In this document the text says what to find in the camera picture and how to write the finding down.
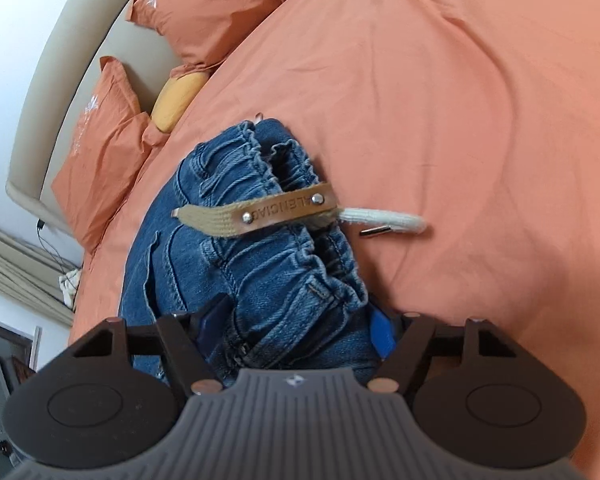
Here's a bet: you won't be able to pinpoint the dark cabinet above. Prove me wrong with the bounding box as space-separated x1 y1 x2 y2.
0 316 42 456

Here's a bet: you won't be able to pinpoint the yellow pillow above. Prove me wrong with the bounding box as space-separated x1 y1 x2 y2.
150 72 211 134

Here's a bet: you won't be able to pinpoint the beige curtain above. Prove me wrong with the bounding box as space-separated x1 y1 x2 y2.
0 217 77 329

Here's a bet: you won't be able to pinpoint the black cable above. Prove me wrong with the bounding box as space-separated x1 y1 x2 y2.
36 217 82 272

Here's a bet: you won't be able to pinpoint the large orange pillow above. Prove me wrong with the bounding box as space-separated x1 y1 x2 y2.
126 0 338 68

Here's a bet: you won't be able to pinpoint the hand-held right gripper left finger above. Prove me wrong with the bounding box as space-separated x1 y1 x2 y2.
72 296 231 396

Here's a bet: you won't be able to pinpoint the small orange pillow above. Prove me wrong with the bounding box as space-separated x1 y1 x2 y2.
51 56 171 254

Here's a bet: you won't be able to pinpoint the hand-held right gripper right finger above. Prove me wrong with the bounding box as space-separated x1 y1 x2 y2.
367 307 520 395

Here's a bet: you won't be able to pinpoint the beige padded headboard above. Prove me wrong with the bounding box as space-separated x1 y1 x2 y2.
5 0 177 239

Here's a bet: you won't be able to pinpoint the blue denim pants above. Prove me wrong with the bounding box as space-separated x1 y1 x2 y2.
119 117 427 390

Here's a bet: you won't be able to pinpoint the white crumpled cloth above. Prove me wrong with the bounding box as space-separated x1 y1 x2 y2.
59 268 85 312

